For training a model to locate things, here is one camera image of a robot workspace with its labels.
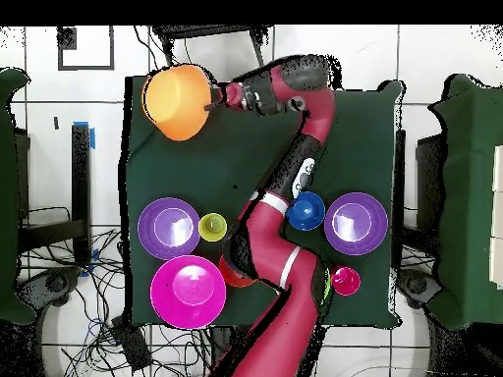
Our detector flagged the large yellow-orange plastic bowl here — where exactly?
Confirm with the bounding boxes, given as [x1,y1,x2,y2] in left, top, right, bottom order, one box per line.
[141,64,213,142]

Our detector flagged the black metal stand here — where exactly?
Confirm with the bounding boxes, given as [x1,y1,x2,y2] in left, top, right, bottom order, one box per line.
[150,25,273,81]

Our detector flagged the yellow plastic cup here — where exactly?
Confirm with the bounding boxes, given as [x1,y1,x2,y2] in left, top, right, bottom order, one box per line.
[197,212,228,242]

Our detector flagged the dark green table cloth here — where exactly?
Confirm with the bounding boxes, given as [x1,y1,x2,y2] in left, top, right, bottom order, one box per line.
[122,76,406,329]

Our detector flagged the purple plastic bowl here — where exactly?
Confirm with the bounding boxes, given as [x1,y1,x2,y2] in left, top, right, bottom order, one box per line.
[323,191,389,257]
[137,196,201,261]

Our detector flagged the blue plastic bowl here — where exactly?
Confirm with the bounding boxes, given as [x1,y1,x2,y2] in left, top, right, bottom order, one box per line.
[286,190,326,232]

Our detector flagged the red-orange plastic bowl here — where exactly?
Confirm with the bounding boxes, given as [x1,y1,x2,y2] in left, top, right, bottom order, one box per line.
[218,254,256,289]

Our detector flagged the large pink plastic bowl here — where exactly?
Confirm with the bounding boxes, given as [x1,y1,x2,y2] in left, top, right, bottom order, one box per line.
[149,254,228,330]

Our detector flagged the green plastic bowl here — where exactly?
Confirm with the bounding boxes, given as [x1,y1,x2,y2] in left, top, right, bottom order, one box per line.
[322,266,332,304]

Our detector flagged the red plastic cup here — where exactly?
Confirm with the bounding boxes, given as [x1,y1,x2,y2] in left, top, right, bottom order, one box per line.
[330,265,362,296]

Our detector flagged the green cloth side table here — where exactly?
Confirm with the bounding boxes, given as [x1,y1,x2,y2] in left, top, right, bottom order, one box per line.
[0,66,36,326]
[425,73,503,332]

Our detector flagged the black floor stand base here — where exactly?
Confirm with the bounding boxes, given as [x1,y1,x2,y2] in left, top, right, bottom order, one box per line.
[396,268,443,309]
[15,266,84,311]

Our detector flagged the black power adapter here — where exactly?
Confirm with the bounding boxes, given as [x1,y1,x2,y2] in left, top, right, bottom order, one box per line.
[109,317,153,372]

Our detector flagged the white boxes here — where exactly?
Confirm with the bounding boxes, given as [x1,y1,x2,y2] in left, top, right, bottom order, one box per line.
[488,144,503,290]

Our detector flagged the black table frame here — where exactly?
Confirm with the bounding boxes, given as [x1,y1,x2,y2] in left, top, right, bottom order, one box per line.
[392,129,445,272]
[15,122,96,268]

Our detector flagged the floor cable bundle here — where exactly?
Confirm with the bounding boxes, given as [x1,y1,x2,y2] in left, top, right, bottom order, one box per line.
[19,205,221,377]

